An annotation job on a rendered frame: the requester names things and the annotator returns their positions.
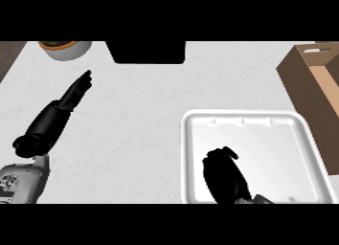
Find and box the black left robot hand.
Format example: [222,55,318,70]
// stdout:
[11,69,93,159]

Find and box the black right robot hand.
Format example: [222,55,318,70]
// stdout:
[200,145,253,205]

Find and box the white plastic tray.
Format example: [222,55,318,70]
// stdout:
[180,108,339,205]

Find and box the brown cardboard box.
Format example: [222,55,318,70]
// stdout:
[276,41,339,176]

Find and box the dark wooden panel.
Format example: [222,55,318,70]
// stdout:
[0,41,28,101]

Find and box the white plant pot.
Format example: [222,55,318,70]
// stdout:
[37,41,93,62]

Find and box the black appliance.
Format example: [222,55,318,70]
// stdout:
[104,41,187,65]

